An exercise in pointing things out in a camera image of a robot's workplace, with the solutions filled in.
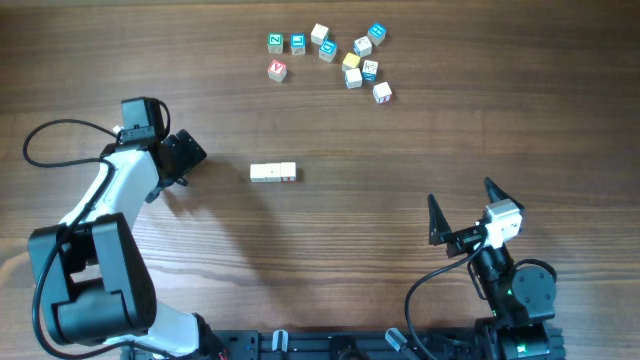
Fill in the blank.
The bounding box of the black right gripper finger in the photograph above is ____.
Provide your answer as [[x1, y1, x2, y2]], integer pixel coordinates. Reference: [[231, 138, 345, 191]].
[[428, 194, 452, 246], [483, 177, 525, 210]]

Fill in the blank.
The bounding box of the green F wooden block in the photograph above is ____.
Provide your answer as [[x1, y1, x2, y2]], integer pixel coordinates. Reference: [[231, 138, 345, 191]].
[[250, 164, 266, 183]]

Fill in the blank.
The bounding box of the green N wooden block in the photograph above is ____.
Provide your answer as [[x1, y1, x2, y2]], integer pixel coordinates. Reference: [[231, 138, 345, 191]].
[[264, 163, 282, 182]]

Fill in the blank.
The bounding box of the red I block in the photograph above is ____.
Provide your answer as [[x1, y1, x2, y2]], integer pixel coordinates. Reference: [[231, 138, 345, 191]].
[[373, 82, 393, 104], [280, 162, 297, 182]]

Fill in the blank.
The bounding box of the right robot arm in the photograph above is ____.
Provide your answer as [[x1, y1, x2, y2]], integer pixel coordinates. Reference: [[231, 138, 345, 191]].
[[428, 178, 566, 359]]

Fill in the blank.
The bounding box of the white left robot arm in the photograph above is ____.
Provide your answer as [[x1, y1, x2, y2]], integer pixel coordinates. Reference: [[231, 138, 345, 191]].
[[28, 97, 229, 359]]

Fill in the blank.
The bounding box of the red V wooden block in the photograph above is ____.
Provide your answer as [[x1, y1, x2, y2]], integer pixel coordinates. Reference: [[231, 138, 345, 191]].
[[267, 60, 287, 82]]

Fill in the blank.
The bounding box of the green top wooden block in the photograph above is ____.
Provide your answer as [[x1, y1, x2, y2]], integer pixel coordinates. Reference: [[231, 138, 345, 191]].
[[267, 32, 284, 54]]

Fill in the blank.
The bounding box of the blue top block left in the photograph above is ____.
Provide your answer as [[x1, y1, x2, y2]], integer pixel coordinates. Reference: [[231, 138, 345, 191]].
[[290, 33, 306, 55]]

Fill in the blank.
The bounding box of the blue X side block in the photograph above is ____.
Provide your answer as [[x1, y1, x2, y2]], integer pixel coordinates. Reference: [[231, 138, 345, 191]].
[[361, 60, 379, 82]]

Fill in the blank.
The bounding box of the plain picture wooden block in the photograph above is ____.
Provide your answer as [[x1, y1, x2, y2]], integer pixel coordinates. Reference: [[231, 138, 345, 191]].
[[344, 68, 363, 89]]

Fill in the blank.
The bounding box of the blue D wooden block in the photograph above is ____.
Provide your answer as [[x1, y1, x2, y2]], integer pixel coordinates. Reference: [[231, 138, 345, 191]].
[[318, 40, 337, 63]]

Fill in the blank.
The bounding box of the plain top wooden block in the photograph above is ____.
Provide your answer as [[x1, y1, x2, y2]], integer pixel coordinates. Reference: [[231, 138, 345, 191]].
[[311, 23, 329, 45]]

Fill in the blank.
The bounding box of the yellow top wooden block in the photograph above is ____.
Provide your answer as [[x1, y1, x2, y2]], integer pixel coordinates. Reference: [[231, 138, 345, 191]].
[[341, 52, 361, 72]]

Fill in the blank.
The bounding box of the blue side picture block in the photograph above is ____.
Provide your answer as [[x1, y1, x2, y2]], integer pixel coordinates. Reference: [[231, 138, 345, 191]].
[[353, 36, 373, 57]]

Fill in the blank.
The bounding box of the blue top block right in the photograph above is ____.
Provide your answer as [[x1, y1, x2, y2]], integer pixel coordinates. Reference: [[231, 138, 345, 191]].
[[367, 22, 387, 46]]

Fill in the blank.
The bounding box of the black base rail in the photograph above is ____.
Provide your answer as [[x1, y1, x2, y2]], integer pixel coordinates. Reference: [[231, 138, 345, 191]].
[[119, 327, 567, 360]]

